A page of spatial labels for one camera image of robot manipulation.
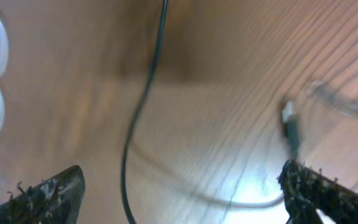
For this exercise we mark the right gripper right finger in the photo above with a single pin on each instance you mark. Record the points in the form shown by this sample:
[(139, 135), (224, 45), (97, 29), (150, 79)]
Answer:
[(306, 191)]

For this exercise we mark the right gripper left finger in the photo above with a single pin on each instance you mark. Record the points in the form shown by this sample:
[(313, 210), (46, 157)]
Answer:
[(56, 200)]

